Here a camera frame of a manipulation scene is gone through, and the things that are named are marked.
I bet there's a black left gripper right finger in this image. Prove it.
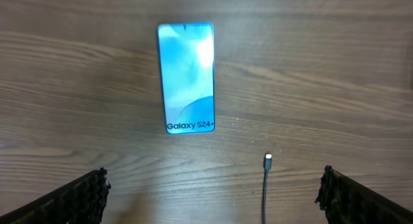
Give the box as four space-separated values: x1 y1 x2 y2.
315 165 412 224

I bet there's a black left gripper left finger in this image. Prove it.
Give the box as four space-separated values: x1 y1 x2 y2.
1 168 111 224

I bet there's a blue Galaxy smartphone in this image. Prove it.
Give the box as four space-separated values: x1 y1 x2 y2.
157 23 216 135

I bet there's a black USB charging cable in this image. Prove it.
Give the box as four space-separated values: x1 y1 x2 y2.
261 152 273 224

